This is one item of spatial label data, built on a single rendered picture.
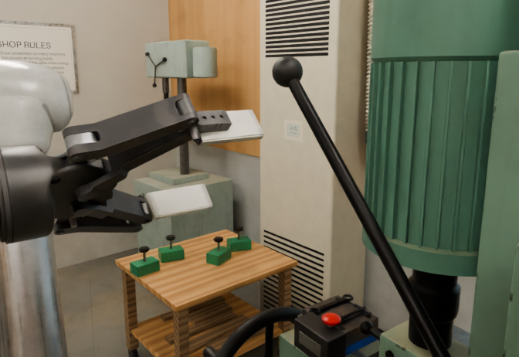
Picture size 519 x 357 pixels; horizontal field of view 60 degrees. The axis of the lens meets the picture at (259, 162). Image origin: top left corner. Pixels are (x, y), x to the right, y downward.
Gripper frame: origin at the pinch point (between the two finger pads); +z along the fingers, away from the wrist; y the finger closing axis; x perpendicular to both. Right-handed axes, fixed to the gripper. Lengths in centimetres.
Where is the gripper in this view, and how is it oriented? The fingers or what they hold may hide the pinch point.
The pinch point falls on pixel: (220, 164)
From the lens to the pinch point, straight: 46.1
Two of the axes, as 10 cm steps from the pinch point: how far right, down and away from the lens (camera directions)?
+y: 4.2, -5.4, -7.3
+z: 8.2, -1.2, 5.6
